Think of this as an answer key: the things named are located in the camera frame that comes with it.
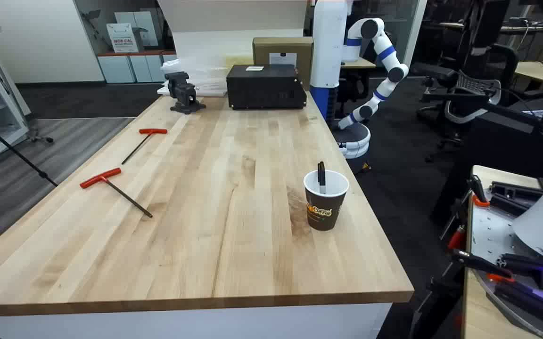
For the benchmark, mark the black grey pen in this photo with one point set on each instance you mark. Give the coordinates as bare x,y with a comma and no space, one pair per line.
321,172

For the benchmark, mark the black paper coffee cup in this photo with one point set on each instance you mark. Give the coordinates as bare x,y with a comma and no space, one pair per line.
325,211

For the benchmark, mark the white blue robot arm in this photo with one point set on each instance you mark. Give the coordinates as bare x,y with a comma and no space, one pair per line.
381,48

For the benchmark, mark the black control box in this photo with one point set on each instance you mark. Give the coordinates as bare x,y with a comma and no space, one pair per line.
264,87

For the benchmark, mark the black bench vise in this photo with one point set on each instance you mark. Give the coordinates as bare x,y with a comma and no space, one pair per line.
183,91

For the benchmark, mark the brown cardboard box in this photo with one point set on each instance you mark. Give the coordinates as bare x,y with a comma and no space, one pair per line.
281,48

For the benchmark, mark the white blue pillar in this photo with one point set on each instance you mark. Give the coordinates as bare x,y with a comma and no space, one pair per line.
328,44

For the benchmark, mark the low white cabinet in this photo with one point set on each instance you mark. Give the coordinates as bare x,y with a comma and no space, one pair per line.
130,68

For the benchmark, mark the white framed poster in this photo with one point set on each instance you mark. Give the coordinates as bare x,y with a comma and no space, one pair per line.
123,38

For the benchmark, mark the black orange bar clamp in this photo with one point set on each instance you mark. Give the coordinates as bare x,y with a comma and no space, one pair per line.
504,264
476,191

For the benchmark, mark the black mesh office chair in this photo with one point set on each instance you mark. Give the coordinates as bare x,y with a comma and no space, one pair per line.
472,87

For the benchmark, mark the black flat clamp bar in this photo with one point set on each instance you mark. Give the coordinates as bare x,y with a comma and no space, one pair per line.
513,196

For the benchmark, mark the small wooden side table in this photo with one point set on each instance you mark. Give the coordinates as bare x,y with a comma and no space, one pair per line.
481,313

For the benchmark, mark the black camera tripod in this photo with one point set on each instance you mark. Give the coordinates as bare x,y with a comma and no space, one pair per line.
14,153

